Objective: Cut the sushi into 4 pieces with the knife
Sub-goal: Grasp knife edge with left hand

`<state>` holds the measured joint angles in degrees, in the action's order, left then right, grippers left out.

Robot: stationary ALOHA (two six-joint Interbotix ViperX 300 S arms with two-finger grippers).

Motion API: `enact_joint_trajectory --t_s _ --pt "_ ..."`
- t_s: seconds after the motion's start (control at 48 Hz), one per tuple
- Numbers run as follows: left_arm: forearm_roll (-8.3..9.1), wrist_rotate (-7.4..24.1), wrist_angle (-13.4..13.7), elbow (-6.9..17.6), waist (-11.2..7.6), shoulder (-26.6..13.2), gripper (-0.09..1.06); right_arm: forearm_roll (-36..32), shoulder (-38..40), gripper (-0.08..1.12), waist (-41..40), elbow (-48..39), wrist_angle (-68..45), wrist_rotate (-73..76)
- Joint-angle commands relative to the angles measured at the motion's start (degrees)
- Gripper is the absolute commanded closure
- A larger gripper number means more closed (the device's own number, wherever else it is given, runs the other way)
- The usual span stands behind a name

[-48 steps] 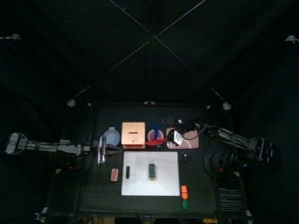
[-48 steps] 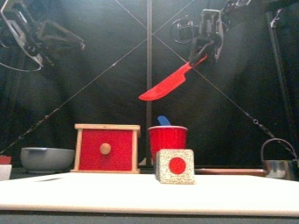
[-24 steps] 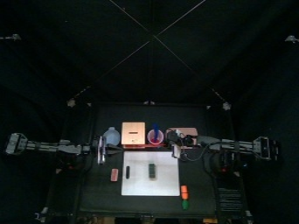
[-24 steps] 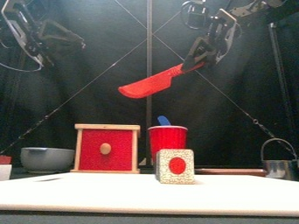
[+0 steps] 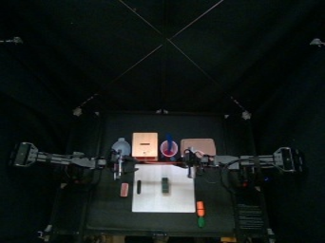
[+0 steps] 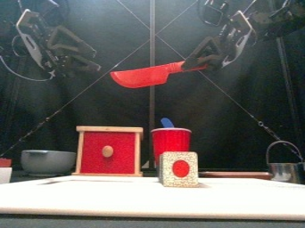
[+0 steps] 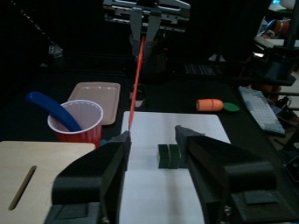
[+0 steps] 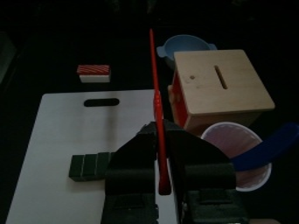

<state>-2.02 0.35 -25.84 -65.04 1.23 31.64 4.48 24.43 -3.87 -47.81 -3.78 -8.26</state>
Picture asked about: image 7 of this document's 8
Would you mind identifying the blue plastic utensil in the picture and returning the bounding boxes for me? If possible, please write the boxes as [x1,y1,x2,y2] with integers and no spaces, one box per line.
[25,91,82,133]

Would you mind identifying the small grey clamp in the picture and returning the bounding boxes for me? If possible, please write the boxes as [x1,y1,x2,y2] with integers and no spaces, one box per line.
[47,43,64,59]

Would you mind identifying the orange toy carrot piece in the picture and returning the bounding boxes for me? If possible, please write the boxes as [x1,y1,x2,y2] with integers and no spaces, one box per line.
[194,98,225,113]

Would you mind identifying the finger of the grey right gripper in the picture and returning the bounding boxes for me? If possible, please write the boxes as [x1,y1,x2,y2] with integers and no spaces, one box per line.
[144,10,162,53]
[128,8,144,51]

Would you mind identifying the pink plastic tray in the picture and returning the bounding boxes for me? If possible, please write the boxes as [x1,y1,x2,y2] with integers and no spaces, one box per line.
[66,81,122,126]

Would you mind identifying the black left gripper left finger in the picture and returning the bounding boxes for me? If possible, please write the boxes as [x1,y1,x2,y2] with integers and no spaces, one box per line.
[43,130,133,224]

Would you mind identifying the black frame post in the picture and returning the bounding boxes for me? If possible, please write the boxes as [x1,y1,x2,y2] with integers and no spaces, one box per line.
[284,0,299,49]

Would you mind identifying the grey computer keyboard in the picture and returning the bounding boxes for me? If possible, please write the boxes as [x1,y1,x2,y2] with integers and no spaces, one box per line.
[237,85,286,137]

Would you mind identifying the white cutting board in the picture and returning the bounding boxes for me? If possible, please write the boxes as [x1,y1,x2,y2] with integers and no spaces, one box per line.
[117,110,232,224]

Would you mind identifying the orange toy knife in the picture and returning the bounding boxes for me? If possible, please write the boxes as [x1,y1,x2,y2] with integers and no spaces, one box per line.
[126,34,146,131]

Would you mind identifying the green toy carrot top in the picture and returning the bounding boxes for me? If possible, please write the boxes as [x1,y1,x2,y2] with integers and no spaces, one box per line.
[221,101,241,113]

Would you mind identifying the dark green sushi roll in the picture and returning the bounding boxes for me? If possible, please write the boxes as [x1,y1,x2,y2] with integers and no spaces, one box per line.
[156,143,188,170]

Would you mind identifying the light wooden board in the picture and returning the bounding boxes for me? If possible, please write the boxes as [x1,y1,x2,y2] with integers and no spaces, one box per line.
[0,140,97,224]

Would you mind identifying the red plastic cup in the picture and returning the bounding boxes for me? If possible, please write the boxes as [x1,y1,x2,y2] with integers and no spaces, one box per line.
[46,99,105,148]

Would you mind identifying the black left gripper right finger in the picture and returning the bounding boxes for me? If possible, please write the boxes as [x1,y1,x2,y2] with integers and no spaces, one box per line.
[173,124,299,224]

